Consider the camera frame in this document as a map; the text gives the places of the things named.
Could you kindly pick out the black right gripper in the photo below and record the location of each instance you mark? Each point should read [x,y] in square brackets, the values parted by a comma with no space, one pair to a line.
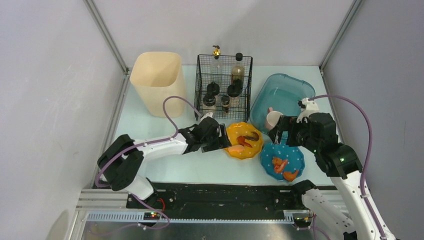
[284,129]

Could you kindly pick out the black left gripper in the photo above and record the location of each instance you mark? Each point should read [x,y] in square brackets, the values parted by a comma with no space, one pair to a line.
[218,136]

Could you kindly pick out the pink white mug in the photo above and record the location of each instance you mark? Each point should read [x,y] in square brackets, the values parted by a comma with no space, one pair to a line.
[271,119]

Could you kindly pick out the yellow dotted plate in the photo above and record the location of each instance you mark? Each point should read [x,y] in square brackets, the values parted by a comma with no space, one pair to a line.
[242,128]

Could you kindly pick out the small pepper shaker jar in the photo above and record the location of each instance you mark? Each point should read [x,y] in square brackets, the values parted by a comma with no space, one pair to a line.
[225,104]

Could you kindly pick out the spice jar black lid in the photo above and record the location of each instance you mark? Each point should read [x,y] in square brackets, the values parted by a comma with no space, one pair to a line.
[234,91]
[209,104]
[213,89]

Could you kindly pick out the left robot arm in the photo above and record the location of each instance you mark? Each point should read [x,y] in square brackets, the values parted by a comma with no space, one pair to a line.
[121,162]

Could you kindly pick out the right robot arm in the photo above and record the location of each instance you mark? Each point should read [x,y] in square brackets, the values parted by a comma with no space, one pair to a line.
[342,165]

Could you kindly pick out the food scraps on yellow plate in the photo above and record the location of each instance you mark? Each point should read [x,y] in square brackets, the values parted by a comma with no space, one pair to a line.
[243,141]

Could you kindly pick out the food scraps on blue plate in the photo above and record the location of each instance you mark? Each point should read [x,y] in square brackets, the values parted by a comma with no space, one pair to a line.
[279,166]

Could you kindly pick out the teal plastic basin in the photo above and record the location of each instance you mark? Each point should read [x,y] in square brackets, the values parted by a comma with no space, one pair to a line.
[280,92]

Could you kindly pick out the blue dotted plate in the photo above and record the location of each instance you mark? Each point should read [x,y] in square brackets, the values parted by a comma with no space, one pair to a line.
[294,155]

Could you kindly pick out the brown sauce bottle black cap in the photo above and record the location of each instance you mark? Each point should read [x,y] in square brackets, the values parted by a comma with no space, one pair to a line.
[238,71]

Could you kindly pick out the clear bottle gold pump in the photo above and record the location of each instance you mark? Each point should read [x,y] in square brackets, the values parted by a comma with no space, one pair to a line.
[216,62]

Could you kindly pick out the beige plastic bin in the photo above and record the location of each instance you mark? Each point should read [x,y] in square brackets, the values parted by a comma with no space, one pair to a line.
[157,75]

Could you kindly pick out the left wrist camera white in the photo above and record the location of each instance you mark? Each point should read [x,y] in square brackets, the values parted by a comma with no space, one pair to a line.
[207,115]

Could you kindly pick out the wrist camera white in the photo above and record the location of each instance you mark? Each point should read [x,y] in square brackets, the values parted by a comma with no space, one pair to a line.
[307,107]
[207,115]

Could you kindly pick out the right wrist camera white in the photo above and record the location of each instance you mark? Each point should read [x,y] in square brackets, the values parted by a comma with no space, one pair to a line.
[307,107]

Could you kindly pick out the black wire basket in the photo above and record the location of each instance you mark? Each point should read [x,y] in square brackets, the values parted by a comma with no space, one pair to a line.
[204,77]

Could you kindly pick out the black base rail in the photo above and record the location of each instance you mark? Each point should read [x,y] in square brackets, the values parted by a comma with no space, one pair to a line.
[227,202]

